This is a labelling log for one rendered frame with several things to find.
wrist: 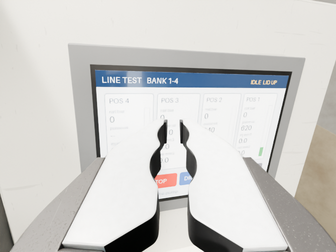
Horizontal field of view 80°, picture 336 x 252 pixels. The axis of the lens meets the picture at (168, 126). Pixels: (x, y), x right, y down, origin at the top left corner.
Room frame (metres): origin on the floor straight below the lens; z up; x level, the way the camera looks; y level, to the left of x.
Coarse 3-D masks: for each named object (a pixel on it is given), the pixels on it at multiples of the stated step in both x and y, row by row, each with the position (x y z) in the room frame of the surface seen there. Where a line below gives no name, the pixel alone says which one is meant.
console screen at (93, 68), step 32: (96, 64) 0.32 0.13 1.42; (128, 64) 0.34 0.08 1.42; (160, 64) 0.36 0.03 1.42; (192, 64) 0.38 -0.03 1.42; (224, 64) 0.40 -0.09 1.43; (256, 64) 0.42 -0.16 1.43; (288, 64) 0.45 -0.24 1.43; (96, 96) 0.31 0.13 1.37; (128, 96) 0.32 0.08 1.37; (160, 96) 0.34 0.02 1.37; (192, 96) 0.36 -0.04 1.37; (224, 96) 0.39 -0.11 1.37; (256, 96) 0.41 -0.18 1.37; (288, 96) 0.44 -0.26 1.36; (96, 128) 0.29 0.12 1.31; (128, 128) 0.31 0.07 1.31; (224, 128) 0.37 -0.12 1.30; (256, 128) 0.40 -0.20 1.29; (256, 160) 0.39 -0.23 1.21; (160, 192) 0.30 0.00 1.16
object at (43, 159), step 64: (0, 0) 0.30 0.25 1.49; (64, 0) 0.33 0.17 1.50; (128, 0) 0.36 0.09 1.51; (192, 0) 0.40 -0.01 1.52; (256, 0) 0.44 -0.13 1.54; (0, 64) 0.28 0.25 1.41; (64, 64) 0.31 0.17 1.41; (320, 64) 0.48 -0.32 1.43; (0, 128) 0.25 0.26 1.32; (64, 128) 0.28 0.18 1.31; (0, 192) 0.22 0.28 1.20
